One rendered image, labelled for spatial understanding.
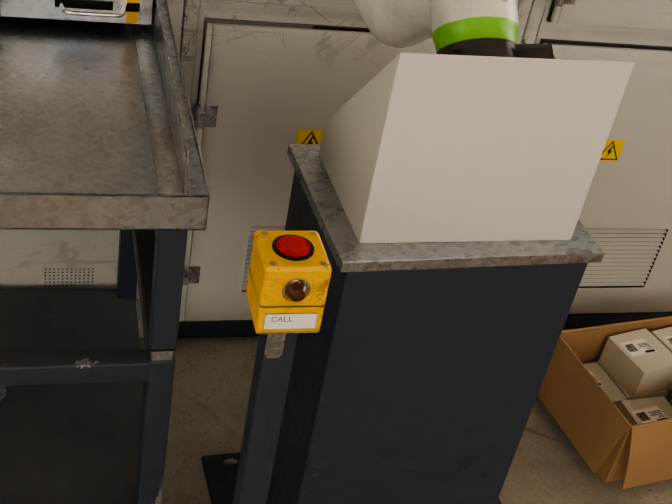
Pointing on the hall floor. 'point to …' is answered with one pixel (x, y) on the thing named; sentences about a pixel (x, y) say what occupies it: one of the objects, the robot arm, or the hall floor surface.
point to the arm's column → (416, 380)
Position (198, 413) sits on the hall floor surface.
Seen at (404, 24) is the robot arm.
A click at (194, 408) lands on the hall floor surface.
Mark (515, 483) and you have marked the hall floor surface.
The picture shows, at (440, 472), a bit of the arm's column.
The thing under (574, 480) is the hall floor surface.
